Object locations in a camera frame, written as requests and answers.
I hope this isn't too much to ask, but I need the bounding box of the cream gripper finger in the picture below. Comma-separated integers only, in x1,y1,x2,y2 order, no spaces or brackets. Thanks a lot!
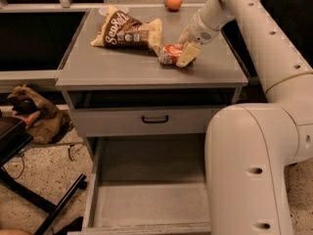
176,42,201,68
178,26,189,44

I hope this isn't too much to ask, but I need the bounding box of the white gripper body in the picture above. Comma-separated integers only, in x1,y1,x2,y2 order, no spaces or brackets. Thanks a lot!
187,12,219,44

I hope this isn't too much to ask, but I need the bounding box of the red coke can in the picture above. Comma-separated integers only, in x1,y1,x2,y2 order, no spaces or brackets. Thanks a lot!
158,44,184,65

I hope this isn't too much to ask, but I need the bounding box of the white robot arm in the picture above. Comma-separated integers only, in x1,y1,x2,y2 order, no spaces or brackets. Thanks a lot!
180,0,313,235

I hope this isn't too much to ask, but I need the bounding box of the closed grey top drawer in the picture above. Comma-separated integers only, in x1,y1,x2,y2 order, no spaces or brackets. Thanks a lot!
68,105,226,138

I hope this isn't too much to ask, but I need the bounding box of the grey drawer cabinet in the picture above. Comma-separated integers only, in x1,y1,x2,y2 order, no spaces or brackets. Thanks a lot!
55,4,249,235

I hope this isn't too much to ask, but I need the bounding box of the open grey middle drawer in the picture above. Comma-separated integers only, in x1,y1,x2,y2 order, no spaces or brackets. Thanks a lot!
69,134,211,235

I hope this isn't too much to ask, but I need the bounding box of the orange fruit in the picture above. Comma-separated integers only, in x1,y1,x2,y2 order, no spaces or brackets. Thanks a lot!
165,0,182,11

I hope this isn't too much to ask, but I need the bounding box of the brown sea salt chip bag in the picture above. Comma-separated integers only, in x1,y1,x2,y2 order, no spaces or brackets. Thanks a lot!
91,5,162,54

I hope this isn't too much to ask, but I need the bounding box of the brown bag on floor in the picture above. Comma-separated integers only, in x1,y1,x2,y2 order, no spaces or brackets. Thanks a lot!
7,85,73,145

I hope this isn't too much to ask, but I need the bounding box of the black drawer handle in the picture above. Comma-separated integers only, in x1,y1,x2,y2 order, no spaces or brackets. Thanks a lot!
141,116,169,124

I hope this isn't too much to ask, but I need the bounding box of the black cable on floor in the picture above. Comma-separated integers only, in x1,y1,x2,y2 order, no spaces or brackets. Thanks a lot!
3,144,76,180

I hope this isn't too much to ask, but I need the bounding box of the black desk frame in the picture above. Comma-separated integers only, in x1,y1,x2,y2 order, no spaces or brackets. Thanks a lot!
0,116,88,235

